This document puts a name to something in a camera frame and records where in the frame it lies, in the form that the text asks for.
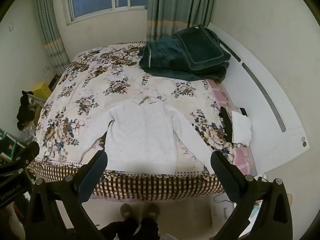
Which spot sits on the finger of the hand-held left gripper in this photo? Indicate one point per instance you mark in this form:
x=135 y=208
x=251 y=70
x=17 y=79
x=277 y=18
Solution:
x=28 y=152

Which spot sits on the white headboard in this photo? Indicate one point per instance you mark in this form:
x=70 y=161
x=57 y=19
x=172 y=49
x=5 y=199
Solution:
x=265 y=100

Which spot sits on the person's right shoe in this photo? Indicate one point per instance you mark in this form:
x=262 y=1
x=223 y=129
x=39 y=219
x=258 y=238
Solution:
x=151 y=211

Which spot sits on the yellow box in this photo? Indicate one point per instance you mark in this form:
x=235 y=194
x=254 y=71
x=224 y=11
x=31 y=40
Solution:
x=42 y=90

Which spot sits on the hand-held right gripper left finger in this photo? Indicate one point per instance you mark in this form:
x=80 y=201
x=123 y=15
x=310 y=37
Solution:
x=93 y=177

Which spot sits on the white towel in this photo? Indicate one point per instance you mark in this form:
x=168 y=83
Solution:
x=140 y=140

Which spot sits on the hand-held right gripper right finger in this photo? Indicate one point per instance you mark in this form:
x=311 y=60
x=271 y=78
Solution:
x=225 y=176

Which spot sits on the person's shoe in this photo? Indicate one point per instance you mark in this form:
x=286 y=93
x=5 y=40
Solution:
x=151 y=211
x=127 y=212

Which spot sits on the black garment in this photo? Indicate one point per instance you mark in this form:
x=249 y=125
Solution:
x=227 y=125

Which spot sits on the person's left shoe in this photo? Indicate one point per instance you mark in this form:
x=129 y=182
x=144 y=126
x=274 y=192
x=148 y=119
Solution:
x=127 y=212

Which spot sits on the wall socket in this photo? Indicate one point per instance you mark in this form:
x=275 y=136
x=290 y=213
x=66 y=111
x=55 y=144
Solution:
x=46 y=69

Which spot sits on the floral blanket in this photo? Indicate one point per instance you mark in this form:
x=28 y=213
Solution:
x=82 y=105

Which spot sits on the green striped curtain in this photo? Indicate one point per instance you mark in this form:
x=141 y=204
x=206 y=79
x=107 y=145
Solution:
x=51 y=30
x=180 y=7

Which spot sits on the black cloth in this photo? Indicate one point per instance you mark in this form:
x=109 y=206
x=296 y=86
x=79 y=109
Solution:
x=25 y=110

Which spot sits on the green and white box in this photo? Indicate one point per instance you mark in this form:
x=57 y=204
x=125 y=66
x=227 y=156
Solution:
x=8 y=142

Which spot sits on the dark green pillow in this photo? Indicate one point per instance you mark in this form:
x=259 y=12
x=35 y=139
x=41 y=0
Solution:
x=202 y=47

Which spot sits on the folded white cloth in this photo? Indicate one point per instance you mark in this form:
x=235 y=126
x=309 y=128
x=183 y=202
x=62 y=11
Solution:
x=241 y=128

